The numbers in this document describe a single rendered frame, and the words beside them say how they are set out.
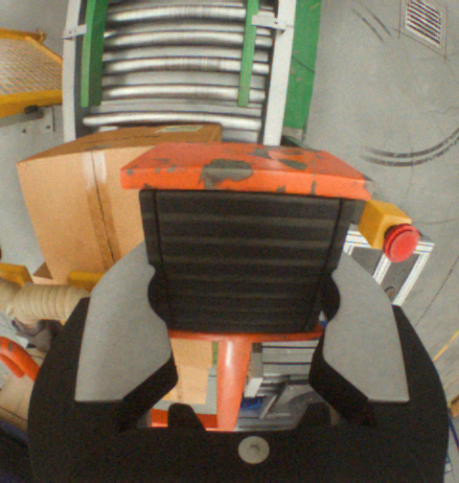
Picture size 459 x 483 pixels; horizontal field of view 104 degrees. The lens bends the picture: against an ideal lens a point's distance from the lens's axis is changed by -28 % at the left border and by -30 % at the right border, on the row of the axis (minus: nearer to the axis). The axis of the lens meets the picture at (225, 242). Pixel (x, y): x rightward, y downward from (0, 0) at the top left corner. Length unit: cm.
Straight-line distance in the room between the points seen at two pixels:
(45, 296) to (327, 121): 137
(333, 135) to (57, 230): 131
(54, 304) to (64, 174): 28
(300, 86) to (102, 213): 115
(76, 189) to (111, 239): 12
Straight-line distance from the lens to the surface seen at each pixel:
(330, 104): 142
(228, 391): 21
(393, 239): 42
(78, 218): 52
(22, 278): 42
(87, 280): 33
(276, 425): 124
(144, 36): 86
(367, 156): 155
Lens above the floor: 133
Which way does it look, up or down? 59 degrees down
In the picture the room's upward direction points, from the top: 176 degrees counter-clockwise
